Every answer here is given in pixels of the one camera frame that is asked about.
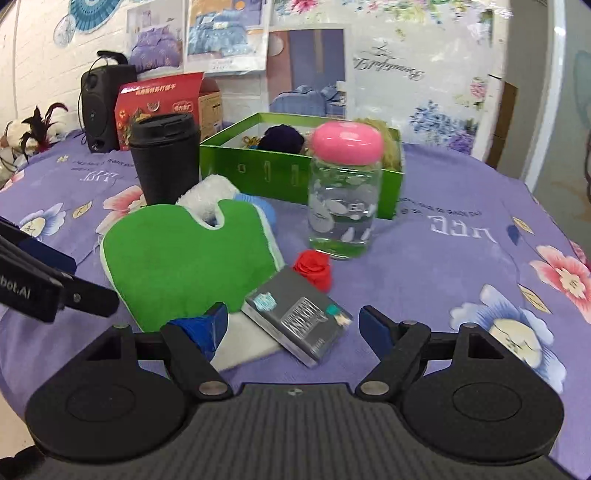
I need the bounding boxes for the red cardboard box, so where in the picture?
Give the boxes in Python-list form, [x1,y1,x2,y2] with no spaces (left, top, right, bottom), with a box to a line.
[114,71,223,151]

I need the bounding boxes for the green plush cloth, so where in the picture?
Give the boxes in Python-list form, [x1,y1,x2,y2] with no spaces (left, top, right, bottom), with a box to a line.
[99,198,287,372]

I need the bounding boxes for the blue paper fan decoration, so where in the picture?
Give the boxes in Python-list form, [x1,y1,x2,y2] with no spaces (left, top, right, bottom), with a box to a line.
[55,0,153,47]

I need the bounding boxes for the floral wall banner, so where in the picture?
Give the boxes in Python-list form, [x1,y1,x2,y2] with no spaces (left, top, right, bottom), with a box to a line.
[272,0,509,153]

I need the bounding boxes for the purple floral bedsheet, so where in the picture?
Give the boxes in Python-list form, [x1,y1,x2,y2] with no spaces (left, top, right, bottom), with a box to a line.
[0,129,591,467]

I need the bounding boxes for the green cardboard box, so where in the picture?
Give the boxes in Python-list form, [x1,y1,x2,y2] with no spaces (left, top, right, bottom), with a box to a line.
[199,112,406,220]

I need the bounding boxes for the black feather decoration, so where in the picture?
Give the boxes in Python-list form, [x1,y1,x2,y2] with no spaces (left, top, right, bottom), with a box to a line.
[0,102,69,162]

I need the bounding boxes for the blue bedding poster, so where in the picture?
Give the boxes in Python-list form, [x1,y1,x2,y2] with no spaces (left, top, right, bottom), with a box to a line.
[185,0,271,75]

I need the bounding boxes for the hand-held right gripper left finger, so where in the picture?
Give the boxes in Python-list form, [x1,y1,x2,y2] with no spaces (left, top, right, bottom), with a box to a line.
[83,302,234,401]

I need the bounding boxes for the black speaker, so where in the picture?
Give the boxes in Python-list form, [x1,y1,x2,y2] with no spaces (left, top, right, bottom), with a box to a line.
[81,51,138,153]

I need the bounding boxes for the black lidded cup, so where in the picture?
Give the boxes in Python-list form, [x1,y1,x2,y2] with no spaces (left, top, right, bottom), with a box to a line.
[128,112,201,206]

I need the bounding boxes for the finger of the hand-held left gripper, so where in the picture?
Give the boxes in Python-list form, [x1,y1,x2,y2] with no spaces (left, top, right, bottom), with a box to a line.
[59,275,121,318]
[0,217,78,281]

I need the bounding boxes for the striped bedding poster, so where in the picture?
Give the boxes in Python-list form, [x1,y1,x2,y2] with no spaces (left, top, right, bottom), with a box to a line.
[268,25,349,121]

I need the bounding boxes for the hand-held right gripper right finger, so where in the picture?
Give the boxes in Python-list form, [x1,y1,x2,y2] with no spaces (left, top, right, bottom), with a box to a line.
[355,305,511,400]

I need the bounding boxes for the olive green bath loofah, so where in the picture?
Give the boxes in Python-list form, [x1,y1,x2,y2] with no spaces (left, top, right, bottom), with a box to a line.
[353,117,402,169]

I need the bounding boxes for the purple bedding poster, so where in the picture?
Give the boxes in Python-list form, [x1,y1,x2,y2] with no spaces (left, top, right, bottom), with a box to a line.
[127,4,185,75]

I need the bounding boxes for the glass jar with pink lid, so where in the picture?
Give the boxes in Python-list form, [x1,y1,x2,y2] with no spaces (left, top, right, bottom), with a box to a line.
[307,121,385,260]

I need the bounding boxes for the red fabric flower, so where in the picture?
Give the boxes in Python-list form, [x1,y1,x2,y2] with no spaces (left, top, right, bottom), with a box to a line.
[292,249,333,292]

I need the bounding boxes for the stacked cardboard boxes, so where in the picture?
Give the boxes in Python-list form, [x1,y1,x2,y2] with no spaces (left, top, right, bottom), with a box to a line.
[487,80,518,169]

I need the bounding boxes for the dark blue yarn ball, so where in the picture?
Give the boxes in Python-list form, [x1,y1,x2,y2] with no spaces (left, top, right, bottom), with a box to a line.
[257,124,305,154]

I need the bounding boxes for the white plush towel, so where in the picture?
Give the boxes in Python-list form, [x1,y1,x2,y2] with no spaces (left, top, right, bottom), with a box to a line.
[175,174,241,229]

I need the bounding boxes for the grey packaged box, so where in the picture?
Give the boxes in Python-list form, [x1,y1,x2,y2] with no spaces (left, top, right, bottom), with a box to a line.
[242,267,354,368]

